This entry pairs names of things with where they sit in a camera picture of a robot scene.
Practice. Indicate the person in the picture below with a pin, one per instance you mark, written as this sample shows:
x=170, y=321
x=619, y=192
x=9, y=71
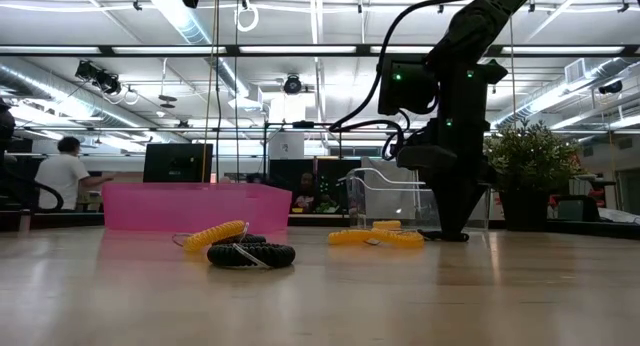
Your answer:
x=62, y=176

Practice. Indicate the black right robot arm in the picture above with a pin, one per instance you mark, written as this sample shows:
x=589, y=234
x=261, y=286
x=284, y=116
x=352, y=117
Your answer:
x=475, y=26

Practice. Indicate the wide black computer monitor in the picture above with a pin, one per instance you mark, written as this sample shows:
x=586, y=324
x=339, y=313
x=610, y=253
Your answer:
x=340, y=171

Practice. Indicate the black ceiling-mounted camera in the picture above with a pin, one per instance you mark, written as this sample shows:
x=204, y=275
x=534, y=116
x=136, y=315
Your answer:
x=100, y=76
x=292, y=85

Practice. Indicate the clear plastic bin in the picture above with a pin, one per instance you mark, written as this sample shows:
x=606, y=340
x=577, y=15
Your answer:
x=390, y=201

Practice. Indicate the small potted green plant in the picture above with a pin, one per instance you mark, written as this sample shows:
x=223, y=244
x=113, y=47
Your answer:
x=530, y=156

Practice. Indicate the silver air duct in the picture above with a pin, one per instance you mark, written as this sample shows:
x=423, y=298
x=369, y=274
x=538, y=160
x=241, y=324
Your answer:
x=190, y=21
x=30, y=86
x=600, y=71

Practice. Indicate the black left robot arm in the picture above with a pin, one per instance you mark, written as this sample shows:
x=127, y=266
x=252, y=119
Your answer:
x=5, y=131

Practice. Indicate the black office chair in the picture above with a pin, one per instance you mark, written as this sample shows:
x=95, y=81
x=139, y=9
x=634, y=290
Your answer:
x=575, y=206

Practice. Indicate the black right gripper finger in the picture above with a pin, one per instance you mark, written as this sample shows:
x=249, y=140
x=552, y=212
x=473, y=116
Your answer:
x=439, y=196
x=465, y=201

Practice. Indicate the pink plastic bin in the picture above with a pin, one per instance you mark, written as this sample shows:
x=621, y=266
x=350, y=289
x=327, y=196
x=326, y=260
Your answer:
x=175, y=208

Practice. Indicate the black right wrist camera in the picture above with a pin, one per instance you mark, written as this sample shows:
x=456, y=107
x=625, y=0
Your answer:
x=425, y=157

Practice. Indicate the black ceiling light rail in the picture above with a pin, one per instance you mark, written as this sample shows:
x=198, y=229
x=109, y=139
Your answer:
x=230, y=50

